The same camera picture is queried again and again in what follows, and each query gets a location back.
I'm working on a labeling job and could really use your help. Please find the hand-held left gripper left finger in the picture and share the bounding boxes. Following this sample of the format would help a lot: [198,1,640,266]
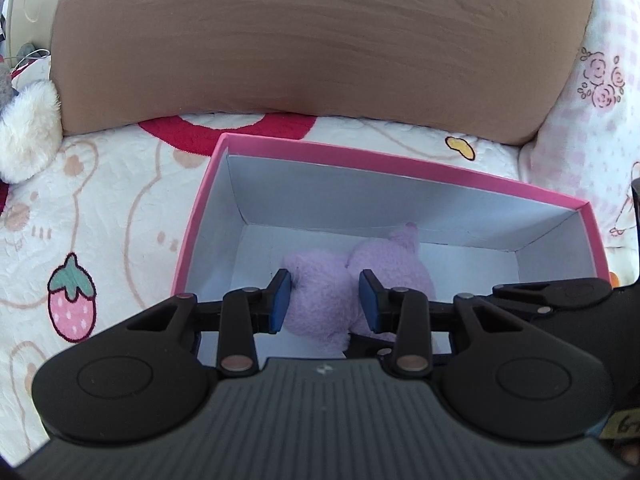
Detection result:
[127,269,293,377]

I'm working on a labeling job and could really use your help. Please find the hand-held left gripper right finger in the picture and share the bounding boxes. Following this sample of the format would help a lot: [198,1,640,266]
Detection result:
[358,269,523,377]

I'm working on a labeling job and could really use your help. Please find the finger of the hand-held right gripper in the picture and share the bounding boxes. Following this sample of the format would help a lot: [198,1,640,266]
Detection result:
[345,333,397,360]
[492,278,614,314]

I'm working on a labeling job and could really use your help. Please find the purple plush bear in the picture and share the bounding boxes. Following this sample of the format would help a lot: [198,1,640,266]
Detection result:
[280,222,441,359]

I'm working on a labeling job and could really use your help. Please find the pink cardboard box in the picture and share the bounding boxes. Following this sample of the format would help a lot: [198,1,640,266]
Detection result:
[170,132,612,361]

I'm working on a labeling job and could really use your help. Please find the pink checked pillow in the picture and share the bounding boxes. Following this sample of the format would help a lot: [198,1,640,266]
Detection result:
[517,0,640,253]

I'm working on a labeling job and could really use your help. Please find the printed bear blanket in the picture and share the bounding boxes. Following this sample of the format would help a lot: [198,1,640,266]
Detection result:
[0,55,640,461]

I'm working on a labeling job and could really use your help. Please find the brown pillow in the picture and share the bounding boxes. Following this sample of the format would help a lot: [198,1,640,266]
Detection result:
[50,0,598,147]

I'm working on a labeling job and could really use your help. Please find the grey rabbit plush toy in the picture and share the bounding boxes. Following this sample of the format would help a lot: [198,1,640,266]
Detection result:
[0,57,63,184]

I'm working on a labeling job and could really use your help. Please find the beige headboard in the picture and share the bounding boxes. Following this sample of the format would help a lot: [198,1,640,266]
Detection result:
[7,0,68,61]

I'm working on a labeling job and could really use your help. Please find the thin cables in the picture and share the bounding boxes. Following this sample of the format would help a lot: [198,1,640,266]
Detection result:
[12,42,52,70]

